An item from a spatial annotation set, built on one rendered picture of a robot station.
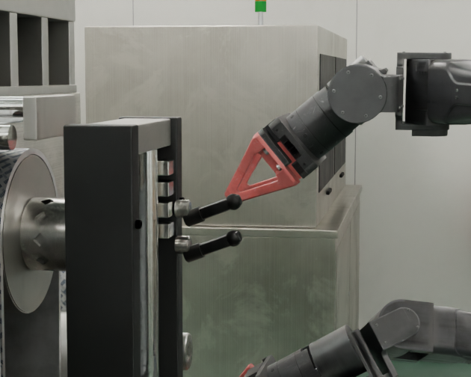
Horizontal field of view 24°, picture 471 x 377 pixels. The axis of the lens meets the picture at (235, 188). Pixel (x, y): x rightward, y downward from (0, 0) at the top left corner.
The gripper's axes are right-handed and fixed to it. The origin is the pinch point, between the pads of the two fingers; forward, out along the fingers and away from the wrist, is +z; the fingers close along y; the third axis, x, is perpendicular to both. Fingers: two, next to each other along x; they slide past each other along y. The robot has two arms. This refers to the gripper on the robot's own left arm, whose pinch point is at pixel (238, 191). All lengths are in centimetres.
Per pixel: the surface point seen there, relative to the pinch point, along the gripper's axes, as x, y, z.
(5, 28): 46, 55, 25
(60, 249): 5.3, -28.3, 9.2
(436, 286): -94, 449, 46
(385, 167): -29, 449, 28
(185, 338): -8.6, -4.8, 13.6
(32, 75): 41, 70, 31
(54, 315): 1.7, -18.6, 17.6
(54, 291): 3.4, -18.5, 16.1
